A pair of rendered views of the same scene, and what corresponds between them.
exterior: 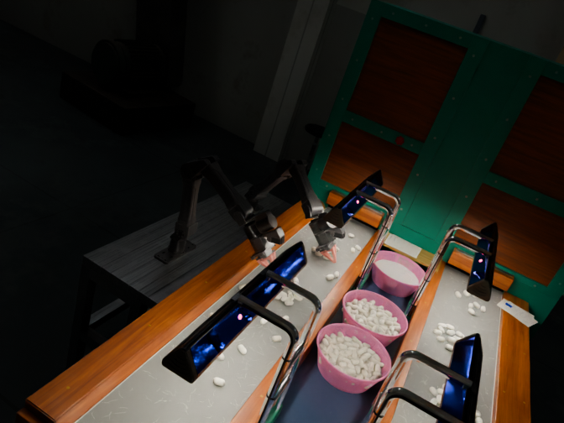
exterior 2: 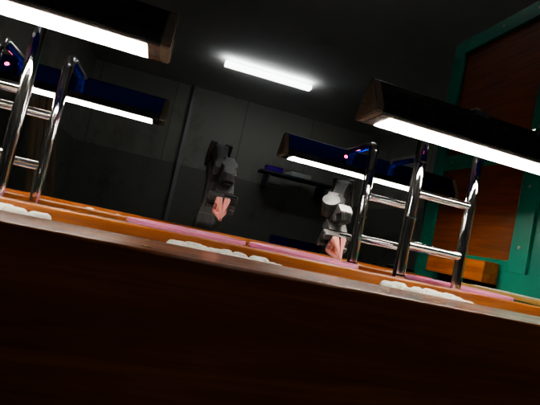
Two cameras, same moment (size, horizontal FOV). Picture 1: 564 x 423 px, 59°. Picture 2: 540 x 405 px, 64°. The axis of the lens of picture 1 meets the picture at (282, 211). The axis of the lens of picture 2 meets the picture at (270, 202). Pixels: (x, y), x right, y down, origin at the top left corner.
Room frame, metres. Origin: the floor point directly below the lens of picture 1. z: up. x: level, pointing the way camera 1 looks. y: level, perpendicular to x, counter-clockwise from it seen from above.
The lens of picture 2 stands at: (1.01, -1.31, 0.80)
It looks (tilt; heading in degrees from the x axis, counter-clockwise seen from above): 4 degrees up; 59
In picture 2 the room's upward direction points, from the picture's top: 12 degrees clockwise
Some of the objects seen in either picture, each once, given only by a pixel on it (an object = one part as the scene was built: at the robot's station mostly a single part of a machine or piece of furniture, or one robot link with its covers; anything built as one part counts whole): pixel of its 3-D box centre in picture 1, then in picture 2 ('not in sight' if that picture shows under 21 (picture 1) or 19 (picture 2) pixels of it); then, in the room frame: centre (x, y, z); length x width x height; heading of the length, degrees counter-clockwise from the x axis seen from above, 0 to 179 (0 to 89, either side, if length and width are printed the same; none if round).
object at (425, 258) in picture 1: (409, 249); (522, 298); (2.27, -0.66, 0.77); 0.33 x 0.15 x 0.01; 73
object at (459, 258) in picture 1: (480, 268); not in sight; (2.22, -1.00, 0.83); 0.30 x 0.06 x 0.07; 73
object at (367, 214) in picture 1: (355, 207); (459, 267); (2.42, -0.35, 0.83); 0.30 x 0.06 x 0.07; 73
